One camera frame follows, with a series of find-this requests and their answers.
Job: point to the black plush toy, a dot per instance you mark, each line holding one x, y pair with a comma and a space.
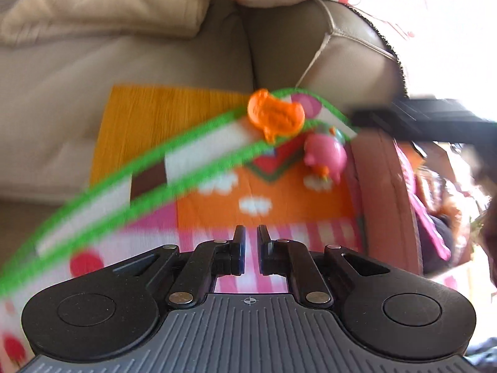
442, 229

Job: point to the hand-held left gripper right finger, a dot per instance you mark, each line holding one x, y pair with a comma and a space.
264, 248

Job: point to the pink plastic basket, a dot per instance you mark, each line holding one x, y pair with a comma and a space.
423, 209

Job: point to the cream fringed blanket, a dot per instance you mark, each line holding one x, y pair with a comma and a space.
435, 54

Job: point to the beige sofa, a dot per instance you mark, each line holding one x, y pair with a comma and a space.
116, 66

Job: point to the cookie snack packet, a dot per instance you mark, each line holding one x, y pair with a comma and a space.
446, 190

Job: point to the colourful printed mat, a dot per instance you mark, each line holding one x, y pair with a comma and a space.
209, 209

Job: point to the beige fleece blanket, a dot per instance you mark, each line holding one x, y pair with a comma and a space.
97, 4

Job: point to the orange duck toy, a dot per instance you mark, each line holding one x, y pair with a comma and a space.
275, 114

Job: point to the pink pig toy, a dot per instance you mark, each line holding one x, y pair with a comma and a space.
324, 153

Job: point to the pink cardboard box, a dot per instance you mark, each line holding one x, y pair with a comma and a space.
388, 202

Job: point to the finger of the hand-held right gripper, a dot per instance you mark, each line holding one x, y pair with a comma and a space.
374, 118

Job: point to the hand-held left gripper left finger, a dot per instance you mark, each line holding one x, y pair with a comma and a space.
238, 248

